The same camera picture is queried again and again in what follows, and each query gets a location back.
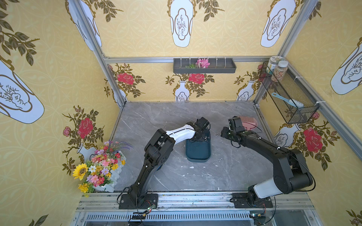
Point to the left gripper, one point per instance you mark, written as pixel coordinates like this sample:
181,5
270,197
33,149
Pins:
203,135

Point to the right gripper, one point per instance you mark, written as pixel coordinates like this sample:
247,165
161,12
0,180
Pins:
227,133

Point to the teal plastic storage box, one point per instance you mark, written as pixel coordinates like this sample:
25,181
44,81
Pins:
199,151

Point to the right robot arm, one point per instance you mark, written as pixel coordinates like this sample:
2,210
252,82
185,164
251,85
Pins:
290,171

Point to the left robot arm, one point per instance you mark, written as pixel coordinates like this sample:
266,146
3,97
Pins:
159,148

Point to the pink plastic comb brush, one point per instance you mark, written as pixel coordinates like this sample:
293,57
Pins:
249,123

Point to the pink flower on shelf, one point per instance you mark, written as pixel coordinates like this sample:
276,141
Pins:
202,63

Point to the light blue brush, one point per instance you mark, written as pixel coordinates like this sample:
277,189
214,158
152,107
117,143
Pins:
291,102

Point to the spice jar white lid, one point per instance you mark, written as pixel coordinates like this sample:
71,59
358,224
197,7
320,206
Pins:
279,71

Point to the glass jar behind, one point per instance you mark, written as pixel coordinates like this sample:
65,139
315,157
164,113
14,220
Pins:
272,63

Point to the colourful artificial flower bouquet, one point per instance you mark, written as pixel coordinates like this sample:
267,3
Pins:
101,168

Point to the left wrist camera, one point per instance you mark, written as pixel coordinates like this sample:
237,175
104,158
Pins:
203,123

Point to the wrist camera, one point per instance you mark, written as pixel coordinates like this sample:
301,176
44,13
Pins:
203,123
236,124

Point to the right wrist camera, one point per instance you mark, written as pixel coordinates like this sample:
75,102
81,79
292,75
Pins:
236,124

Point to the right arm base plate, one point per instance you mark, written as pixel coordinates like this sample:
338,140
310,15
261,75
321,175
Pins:
246,200

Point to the black wire mesh basket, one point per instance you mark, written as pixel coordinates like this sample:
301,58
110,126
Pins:
291,88

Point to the dark grey wall shelf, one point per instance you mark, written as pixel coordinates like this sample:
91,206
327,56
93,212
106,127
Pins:
217,65

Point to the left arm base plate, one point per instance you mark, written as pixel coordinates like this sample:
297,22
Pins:
128,202

